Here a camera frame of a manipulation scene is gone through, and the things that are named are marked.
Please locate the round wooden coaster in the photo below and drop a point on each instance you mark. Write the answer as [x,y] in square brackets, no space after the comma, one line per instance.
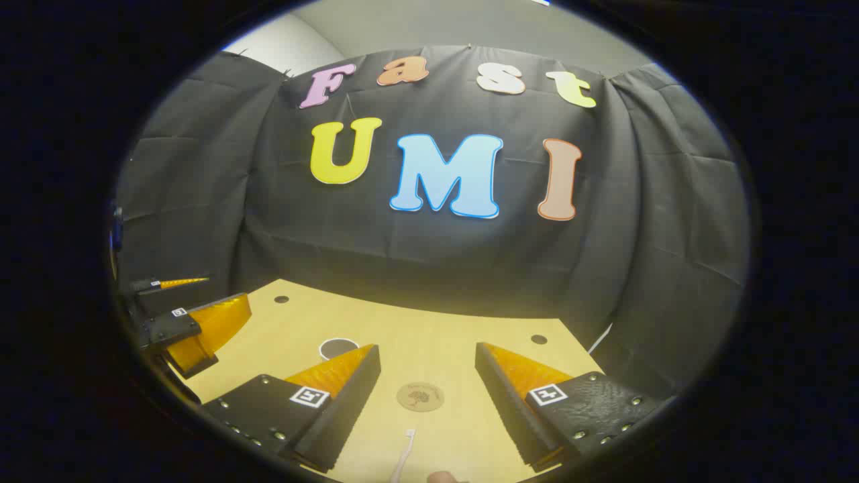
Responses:
[420,396]

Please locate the white toothbrush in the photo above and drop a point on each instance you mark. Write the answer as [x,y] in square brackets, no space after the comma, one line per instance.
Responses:
[405,456]

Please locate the wooden desktop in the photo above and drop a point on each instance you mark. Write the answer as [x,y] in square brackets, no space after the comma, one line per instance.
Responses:
[429,342]

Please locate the white cup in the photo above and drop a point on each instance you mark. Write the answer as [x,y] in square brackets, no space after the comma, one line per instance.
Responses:
[337,349]

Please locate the black backdrop cloth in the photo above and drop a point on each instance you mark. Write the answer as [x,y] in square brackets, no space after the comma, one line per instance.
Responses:
[436,268]

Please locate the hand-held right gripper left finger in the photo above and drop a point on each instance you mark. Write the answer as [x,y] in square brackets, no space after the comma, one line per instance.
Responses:
[349,402]

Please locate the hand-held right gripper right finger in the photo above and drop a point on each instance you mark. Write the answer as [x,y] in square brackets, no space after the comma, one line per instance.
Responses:
[507,402]

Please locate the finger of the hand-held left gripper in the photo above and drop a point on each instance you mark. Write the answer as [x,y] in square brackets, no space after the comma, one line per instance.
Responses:
[215,322]
[176,282]

